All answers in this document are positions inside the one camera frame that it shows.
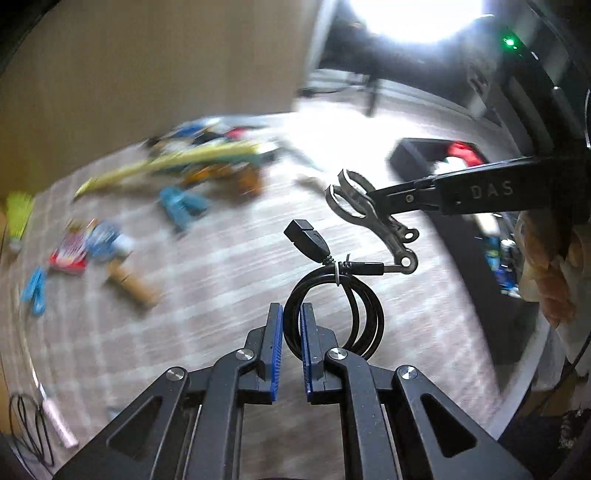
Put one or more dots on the long yellow packet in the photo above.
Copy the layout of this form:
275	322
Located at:
184	159

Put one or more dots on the red bag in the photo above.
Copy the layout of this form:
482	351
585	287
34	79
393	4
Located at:
461	152

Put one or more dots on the blue plastic clip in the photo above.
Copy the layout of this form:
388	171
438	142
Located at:
182	207
34	288

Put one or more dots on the blue tube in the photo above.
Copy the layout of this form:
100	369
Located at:
493	258

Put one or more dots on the light wooden cabinet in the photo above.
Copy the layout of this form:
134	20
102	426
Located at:
138	69

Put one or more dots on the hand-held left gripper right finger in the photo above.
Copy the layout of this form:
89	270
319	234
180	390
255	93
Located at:
306	355

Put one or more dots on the yellow shuttlecock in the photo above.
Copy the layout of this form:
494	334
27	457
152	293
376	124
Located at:
18	212

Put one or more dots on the black tray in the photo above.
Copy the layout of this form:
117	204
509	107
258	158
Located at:
466	286

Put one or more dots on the orange packet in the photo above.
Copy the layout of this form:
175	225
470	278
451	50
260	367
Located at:
217	174

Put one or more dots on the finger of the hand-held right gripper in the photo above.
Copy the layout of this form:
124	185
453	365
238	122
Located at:
461	196
485	170

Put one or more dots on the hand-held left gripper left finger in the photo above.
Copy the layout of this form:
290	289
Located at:
276	350

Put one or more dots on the wooden clothespin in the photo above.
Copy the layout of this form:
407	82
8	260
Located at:
134	286

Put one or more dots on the metal clip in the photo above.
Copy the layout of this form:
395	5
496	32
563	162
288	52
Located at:
385	230

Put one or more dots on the red striped packet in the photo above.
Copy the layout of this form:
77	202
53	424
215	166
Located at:
69	254

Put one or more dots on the person's right hand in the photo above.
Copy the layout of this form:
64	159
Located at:
540	267

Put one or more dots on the small blue packet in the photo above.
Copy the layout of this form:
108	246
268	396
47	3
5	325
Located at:
106	240

